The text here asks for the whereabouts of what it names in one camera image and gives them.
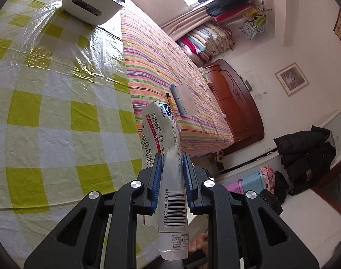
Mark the blue white pencil case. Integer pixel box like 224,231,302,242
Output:
170,83,198,117

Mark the yellow checkered tablecloth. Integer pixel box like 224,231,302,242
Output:
0,0,142,266

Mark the pink right curtain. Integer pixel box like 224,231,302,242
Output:
161,6,214,41

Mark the striped bed sheet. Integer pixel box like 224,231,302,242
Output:
121,0,234,156

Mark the blue storage box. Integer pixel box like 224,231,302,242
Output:
242,171,266,194

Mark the black jacket pile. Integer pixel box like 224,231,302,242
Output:
274,126,336,195

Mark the stack of folded quilts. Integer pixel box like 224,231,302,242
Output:
176,22,235,67

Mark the white tissue organizer box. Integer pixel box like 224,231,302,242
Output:
62,0,125,26

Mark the person's right hand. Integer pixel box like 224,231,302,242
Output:
188,231,209,256

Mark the white medicine box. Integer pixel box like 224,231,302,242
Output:
141,101,189,261

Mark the red wooden headboard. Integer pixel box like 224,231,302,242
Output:
205,59,265,156

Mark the yellow pencil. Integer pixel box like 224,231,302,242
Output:
166,92,172,107

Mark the framed wall picture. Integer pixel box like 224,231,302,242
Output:
275,63,309,97

